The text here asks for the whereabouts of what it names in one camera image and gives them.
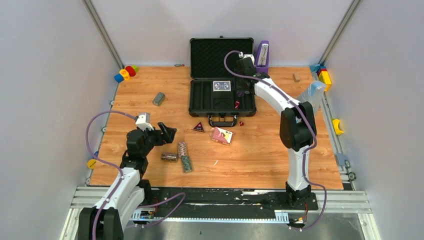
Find grey-green poker chip stack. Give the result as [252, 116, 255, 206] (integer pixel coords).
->
[152, 92, 166, 107]

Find purple metronome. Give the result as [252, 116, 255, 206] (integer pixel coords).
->
[254, 40, 269, 74]

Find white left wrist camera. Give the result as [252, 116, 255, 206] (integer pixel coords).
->
[135, 112, 155, 131]

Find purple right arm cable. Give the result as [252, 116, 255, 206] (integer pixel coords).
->
[223, 50, 328, 232]

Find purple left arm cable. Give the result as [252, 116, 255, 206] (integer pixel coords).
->
[85, 110, 186, 240]

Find small wooden block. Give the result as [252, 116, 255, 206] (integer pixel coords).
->
[292, 72, 301, 83]

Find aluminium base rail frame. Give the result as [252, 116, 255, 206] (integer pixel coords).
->
[59, 186, 382, 240]

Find black triangular all-in button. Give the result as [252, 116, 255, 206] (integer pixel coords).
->
[192, 121, 206, 133]

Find clear plastic bag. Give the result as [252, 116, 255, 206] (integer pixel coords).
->
[296, 80, 327, 115]

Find colourful round toy blocks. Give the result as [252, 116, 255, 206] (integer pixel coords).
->
[114, 65, 139, 83]

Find yellow round tag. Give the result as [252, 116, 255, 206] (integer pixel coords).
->
[86, 158, 97, 170]

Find yellow curved toy piece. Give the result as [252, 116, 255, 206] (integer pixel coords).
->
[332, 118, 344, 136]

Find colourful toy brick stack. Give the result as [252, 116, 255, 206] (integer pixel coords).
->
[309, 64, 332, 92]

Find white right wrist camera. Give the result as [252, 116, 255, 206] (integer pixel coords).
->
[238, 51, 255, 64]

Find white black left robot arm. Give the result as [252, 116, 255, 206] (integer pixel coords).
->
[77, 122, 177, 240]

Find pink poker chip stack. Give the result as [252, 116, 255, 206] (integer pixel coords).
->
[177, 141, 188, 158]

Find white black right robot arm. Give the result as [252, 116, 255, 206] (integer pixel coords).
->
[235, 54, 317, 209]

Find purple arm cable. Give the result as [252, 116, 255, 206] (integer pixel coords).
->
[223, 50, 328, 232]
[85, 110, 186, 240]

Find blue playing card deck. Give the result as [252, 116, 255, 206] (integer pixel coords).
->
[212, 80, 232, 92]

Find dark green poker chip stack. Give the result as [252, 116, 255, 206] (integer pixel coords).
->
[181, 155, 194, 173]

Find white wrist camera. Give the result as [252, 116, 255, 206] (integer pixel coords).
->
[135, 112, 155, 131]
[238, 51, 255, 64]

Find brown poker chip stack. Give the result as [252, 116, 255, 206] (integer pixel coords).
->
[160, 152, 179, 163]

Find black poker set case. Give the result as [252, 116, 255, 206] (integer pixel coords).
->
[188, 37, 257, 127]

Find red playing card deck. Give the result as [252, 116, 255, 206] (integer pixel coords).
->
[209, 127, 234, 145]

